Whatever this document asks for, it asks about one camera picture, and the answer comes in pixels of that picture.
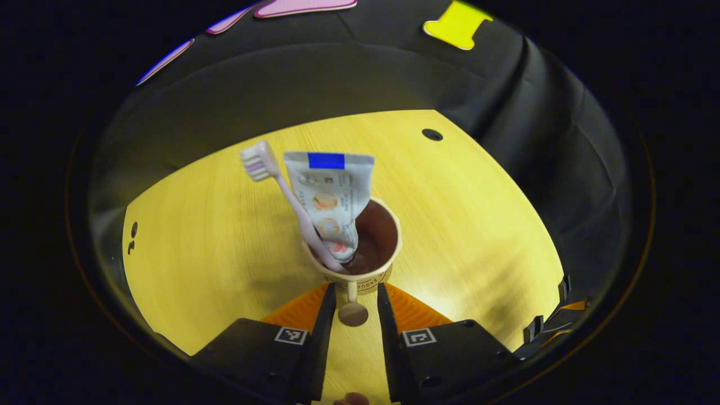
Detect pink toothbrush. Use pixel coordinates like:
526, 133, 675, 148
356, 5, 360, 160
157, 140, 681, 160
240, 140, 348, 275

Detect white toothpaste tube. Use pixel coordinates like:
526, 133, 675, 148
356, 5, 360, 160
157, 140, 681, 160
283, 151, 376, 263

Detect black backdrop cloth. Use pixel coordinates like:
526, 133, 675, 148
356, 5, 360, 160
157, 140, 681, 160
89, 0, 633, 316

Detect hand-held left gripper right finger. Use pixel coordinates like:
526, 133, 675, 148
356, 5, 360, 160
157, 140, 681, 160
376, 282, 522, 405

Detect wooden desktop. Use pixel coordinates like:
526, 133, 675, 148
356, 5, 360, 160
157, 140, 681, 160
122, 110, 565, 405

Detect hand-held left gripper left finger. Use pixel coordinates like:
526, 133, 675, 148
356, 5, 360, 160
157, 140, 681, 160
190, 282, 338, 405

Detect beige cup with brown inside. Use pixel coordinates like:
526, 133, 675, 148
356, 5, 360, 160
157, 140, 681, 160
301, 197, 403, 328

